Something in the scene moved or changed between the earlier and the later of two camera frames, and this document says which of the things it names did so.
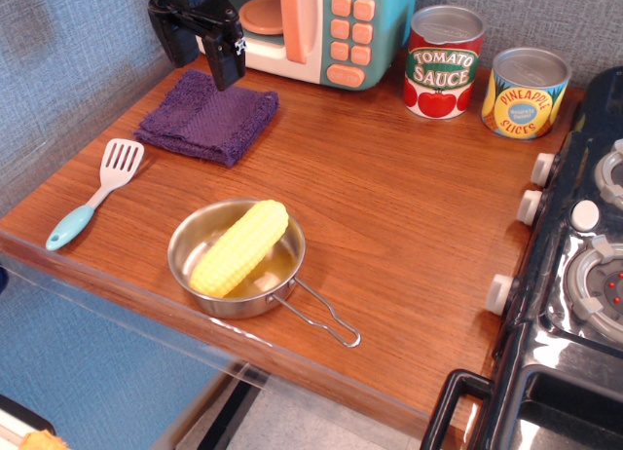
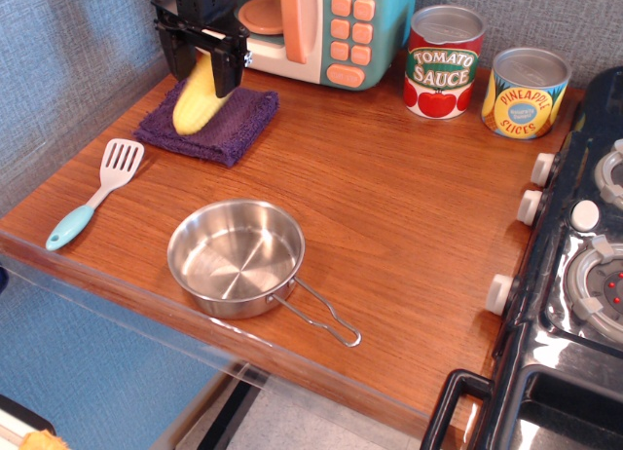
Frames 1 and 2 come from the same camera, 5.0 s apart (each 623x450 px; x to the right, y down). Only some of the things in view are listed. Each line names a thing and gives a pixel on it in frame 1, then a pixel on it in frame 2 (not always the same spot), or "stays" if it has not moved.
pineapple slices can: x=525 y=92 stays
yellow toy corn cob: x=239 y=247 to x=197 y=101
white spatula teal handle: x=120 y=160 stays
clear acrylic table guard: x=91 y=361 stays
